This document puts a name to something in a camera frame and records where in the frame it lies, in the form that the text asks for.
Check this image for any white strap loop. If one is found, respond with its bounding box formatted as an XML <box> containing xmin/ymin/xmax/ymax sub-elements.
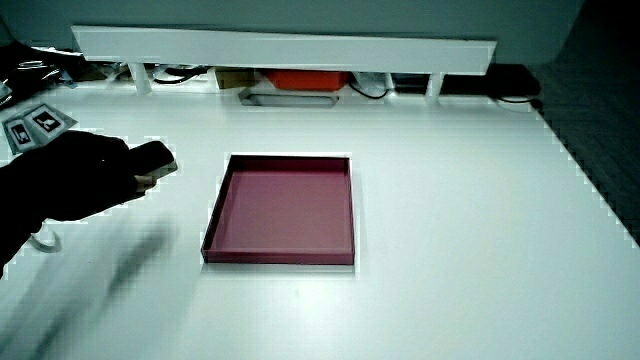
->
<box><xmin>28</xmin><ymin>225</ymin><xmax>63</xmax><ymax>254</ymax></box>

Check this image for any orange box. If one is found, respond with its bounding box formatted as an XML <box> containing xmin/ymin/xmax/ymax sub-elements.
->
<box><xmin>263</xmin><ymin>69</ymin><xmax>350</xmax><ymax>93</ymax></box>

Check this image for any pile of black plastic bags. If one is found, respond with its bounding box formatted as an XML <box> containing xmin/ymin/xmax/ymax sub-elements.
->
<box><xmin>0</xmin><ymin>41</ymin><xmax>87</xmax><ymax>108</ymax></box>

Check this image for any thin black cable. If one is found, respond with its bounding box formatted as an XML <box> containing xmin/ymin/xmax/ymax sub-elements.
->
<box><xmin>493</xmin><ymin>95</ymin><xmax>545</xmax><ymax>112</ymax></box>

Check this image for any black and white eraser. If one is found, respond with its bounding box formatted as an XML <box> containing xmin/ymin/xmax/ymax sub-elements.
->
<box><xmin>130</xmin><ymin>141</ymin><xmax>179</xmax><ymax>187</ymax></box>

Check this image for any brown cardboard box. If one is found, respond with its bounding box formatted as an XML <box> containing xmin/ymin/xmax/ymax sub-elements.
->
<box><xmin>215</xmin><ymin>67</ymin><xmax>260</xmax><ymax>91</ymax></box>

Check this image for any person's left forearm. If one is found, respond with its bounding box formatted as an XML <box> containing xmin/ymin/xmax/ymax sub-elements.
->
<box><xmin>0</xmin><ymin>160</ymin><xmax>49</xmax><ymax>279</ymax></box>

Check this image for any pink square tray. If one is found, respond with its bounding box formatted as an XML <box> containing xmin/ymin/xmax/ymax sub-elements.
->
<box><xmin>200</xmin><ymin>153</ymin><xmax>357</xmax><ymax>266</ymax></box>

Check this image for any white raised shelf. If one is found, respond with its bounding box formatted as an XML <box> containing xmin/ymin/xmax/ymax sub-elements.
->
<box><xmin>71</xmin><ymin>25</ymin><xmax>498</xmax><ymax>104</ymax></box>

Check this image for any person's left hand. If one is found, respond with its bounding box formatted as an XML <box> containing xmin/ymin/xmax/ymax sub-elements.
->
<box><xmin>2</xmin><ymin>102</ymin><xmax>176</xmax><ymax>223</ymax></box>

